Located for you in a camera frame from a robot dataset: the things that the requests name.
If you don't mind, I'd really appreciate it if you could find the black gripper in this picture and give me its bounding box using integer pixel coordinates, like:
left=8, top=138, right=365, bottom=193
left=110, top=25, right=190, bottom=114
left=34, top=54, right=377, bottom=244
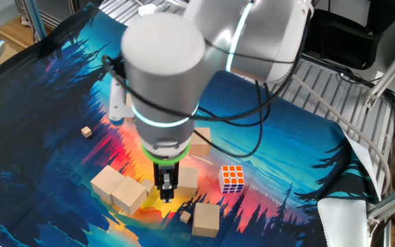
left=152, top=159, right=180, bottom=202

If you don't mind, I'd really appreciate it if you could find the Rubik's cube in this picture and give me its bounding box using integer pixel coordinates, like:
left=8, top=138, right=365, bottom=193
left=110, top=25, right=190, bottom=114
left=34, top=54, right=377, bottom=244
left=217, top=165, right=246, bottom=195

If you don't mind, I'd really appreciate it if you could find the forest sunset printed cloth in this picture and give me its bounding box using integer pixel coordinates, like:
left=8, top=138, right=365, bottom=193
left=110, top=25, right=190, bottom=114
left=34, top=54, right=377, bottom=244
left=0, top=1, right=385, bottom=247

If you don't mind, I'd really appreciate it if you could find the white flat device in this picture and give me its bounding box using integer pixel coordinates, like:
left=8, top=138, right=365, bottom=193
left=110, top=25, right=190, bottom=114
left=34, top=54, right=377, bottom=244
left=138, top=3, right=158, bottom=16

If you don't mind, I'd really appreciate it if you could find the aluminium extrusion rack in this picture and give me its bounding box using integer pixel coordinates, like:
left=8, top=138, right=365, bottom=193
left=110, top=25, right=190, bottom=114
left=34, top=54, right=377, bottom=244
left=14, top=0, right=99, bottom=42

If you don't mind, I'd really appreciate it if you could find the black office chair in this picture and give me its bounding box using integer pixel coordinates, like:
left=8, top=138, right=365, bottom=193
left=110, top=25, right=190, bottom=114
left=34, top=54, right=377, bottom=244
left=302, top=7, right=385, bottom=71

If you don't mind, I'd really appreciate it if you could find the green flange ring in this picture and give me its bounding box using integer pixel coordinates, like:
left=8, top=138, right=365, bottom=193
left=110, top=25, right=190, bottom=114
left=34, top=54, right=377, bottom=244
left=141, top=142, right=191, bottom=163

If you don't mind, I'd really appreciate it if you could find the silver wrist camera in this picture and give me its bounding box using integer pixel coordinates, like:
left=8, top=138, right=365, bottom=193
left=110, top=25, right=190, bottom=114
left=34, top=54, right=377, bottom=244
left=107, top=77, right=136, bottom=127

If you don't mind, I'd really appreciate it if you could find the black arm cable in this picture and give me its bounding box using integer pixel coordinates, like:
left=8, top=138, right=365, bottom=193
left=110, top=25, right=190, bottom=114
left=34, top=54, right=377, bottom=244
left=101, top=0, right=317, bottom=158

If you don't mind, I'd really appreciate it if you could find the gray base cable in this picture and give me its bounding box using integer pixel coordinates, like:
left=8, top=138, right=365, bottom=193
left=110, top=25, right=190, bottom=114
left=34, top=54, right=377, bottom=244
left=290, top=75, right=393, bottom=198

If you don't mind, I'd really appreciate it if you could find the aluminium frame bar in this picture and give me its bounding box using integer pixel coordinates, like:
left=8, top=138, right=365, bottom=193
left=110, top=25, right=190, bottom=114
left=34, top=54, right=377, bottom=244
left=366, top=178, right=395, bottom=237
left=364, top=40, right=395, bottom=110

